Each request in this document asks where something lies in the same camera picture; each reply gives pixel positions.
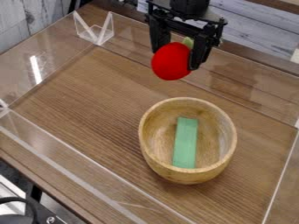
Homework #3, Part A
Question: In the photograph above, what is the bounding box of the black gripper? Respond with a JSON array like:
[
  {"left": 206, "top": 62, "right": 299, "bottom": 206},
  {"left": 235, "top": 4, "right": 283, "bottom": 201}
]
[{"left": 146, "top": 0, "right": 229, "bottom": 71}]

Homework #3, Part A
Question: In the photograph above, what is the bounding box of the red plush strawberry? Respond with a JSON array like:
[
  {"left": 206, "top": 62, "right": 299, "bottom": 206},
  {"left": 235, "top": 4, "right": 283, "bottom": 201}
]
[{"left": 151, "top": 37, "right": 194, "bottom": 81}]

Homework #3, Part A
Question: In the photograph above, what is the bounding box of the wooden oval bowl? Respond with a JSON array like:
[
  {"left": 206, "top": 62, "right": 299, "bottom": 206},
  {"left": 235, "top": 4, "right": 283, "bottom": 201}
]
[{"left": 138, "top": 97, "right": 238, "bottom": 185}]

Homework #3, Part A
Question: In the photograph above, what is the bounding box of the green rectangular block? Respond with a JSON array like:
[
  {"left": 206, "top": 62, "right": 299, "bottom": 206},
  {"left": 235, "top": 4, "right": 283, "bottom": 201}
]
[{"left": 173, "top": 117, "right": 199, "bottom": 169}]

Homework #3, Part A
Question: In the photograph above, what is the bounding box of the black metal table frame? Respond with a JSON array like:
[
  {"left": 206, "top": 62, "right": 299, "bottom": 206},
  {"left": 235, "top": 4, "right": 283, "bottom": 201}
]
[{"left": 0, "top": 159, "right": 86, "bottom": 224}]

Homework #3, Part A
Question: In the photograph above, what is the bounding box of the black cable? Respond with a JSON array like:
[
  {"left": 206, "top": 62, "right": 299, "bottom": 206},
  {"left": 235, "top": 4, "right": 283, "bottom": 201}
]
[{"left": 0, "top": 196, "right": 40, "bottom": 224}]

